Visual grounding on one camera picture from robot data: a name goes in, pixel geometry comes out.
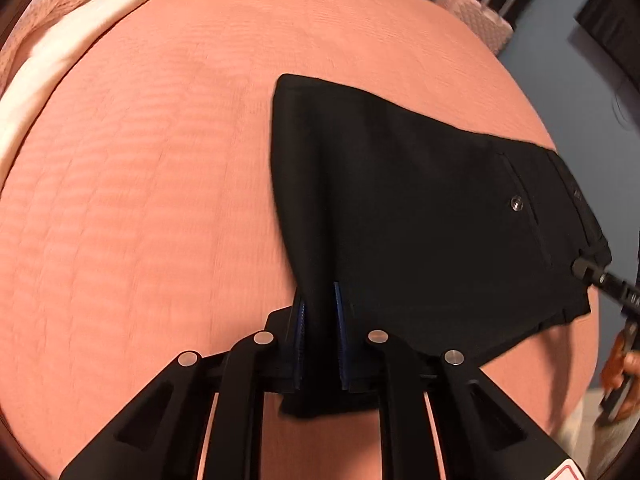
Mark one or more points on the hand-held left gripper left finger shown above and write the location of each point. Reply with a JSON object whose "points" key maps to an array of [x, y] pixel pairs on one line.
{"points": [[300, 340]]}

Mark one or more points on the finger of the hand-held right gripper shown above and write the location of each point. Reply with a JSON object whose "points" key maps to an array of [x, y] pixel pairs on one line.
{"points": [[610, 282]]}

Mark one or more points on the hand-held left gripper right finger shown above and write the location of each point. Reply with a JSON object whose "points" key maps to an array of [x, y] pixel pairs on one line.
{"points": [[342, 345]]}

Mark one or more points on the black pants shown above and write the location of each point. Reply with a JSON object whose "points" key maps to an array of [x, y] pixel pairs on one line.
{"points": [[425, 210]]}

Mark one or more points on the orange quilted bedspread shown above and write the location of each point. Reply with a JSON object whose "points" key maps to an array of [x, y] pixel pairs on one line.
{"points": [[150, 160]]}

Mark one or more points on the pink suitcase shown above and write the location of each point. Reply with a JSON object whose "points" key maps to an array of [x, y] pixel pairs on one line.
{"points": [[480, 15]]}

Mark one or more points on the light pink blanket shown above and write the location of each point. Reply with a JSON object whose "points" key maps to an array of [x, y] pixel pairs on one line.
{"points": [[45, 65]]}

